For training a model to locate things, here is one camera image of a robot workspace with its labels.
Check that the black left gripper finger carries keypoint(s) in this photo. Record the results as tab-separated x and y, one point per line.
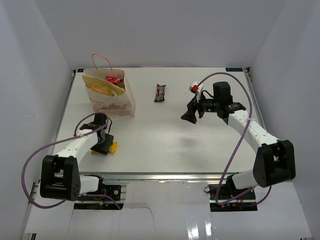
99	150
109	140

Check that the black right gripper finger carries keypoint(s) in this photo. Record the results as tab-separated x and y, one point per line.
190	114
201	111

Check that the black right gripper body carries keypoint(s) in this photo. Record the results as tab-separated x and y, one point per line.
209	105

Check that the yellow M&M's packet face-up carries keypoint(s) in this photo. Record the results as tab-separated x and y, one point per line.
113	148

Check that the tan popcorn chips bag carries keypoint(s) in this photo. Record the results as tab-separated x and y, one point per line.
103	87

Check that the small pink candy packet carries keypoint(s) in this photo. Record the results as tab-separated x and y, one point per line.
114	79

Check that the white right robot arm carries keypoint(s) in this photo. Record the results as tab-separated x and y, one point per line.
275	159

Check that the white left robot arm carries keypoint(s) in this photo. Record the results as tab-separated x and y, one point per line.
60	175

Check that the cream bear paper bag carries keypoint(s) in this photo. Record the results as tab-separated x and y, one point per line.
122	105

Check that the brown M&M's packet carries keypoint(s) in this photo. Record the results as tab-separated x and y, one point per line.
160	93

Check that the black corner label sticker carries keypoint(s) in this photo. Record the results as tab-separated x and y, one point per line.
81	70

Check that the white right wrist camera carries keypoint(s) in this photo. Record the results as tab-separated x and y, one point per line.
196	88

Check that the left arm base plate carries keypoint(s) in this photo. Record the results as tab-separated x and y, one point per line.
111	190

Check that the aluminium table frame rail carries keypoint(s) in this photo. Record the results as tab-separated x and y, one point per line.
155	176

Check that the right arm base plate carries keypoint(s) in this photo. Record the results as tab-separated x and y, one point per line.
225	194

